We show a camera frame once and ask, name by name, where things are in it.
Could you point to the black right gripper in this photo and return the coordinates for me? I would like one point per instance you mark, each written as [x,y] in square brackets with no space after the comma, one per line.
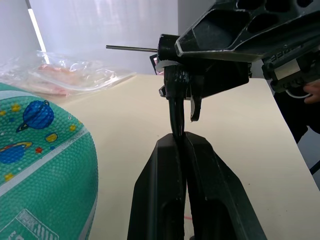
[305,62]

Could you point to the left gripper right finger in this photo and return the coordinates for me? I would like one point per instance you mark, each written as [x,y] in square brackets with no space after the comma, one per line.
[217,195]

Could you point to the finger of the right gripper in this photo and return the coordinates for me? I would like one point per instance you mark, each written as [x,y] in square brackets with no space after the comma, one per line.
[225,75]

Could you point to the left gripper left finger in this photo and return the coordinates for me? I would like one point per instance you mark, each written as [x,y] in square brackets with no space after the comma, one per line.
[155,190]

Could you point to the black and gold hand pump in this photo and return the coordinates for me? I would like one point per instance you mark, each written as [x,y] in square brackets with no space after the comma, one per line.
[177,82]

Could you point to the teal space-print ball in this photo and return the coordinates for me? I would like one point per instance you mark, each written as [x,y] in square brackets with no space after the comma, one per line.
[50,162]

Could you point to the bystander's bare hand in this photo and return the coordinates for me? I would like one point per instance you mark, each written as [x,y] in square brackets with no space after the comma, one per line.
[313,93]

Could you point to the bystander in black clothes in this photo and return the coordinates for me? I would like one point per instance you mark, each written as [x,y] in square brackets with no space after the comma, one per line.
[292,115]

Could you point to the clear bag with orange contents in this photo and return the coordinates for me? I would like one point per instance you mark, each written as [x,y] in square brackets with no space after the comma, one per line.
[75,75]

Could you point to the white wall corner strip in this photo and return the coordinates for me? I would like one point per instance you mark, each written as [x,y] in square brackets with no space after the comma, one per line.
[36,25]

